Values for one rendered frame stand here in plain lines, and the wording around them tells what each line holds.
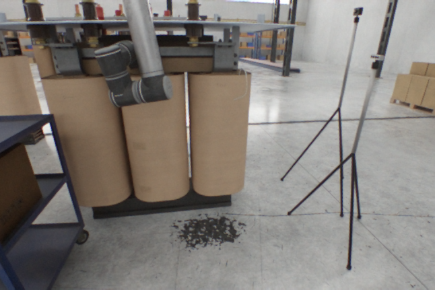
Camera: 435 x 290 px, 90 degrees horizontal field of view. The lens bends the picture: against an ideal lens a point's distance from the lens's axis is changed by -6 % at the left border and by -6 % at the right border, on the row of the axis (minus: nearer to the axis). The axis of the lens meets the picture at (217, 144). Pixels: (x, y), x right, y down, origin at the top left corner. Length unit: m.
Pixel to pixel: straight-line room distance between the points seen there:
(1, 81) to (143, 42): 2.80
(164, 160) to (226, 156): 0.42
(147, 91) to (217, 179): 0.89
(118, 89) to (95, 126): 0.50
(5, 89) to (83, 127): 2.21
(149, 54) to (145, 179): 0.91
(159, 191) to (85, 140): 0.59
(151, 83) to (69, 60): 0.63
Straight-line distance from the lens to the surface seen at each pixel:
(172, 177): 1.65
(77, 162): 1.69
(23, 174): 1.41
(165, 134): 1.51
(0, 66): 3.67
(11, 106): 3.73
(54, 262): 1.69
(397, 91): 7.25
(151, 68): 1.05
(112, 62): 1.08
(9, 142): 1.23
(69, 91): 1.54
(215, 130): 1.52
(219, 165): 1.64
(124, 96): 1.11
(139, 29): 1.06
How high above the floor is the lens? 1.25
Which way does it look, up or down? 24 degrees down
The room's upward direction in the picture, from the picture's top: 1 degrees clockwise
